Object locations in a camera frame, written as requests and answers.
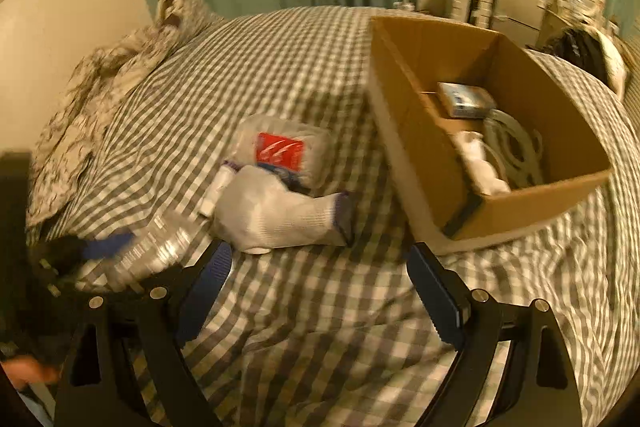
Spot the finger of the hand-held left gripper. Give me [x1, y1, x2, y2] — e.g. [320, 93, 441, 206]
[30, 231, 135, 295]

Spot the white knit glove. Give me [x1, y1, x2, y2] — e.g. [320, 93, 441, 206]
[212, 164, 357, 256]

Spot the small white drawer unit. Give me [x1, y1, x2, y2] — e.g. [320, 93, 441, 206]
[442, 0, 494, 28]

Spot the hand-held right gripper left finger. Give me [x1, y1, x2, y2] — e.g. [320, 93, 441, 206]
[52, 239, 234, 427]

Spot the grey checked bed sheet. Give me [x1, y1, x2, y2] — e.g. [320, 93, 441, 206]
[25, 4, 640, 427]

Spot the patterned beige blanket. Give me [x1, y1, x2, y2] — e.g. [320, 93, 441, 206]
[27, 0, 227, 228]

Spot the clear plastic bottle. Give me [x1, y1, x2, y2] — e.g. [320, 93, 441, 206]
[102, 209, 201, 294]

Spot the small white tube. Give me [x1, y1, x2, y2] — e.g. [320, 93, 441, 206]
[197, 161, 242, 218]

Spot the cardboard box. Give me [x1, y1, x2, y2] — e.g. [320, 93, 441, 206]
[367, 14, 614, 254]

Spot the tissue pack with red label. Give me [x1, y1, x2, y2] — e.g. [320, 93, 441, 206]
[235, 114, 334, 196]

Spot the white drawer cabinet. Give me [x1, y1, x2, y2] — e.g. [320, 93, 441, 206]
[492, 0, 552, 48]

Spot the black bag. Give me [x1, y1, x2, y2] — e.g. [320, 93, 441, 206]
[542, 27, 617, 86]

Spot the white crumpled cloth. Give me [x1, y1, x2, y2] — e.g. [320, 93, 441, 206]
[457, 130, 512, 196]

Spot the coiled white hose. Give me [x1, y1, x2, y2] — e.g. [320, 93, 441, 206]
[481, 108, 549, 188]

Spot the small grey packet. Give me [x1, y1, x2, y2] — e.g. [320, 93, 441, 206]
[437, 82, 496, 120]

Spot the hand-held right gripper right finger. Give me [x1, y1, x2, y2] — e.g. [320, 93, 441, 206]
[406, 242, 585, 427]

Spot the person's left hand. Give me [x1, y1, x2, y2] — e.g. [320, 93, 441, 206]
[0, 353, 62, 390]

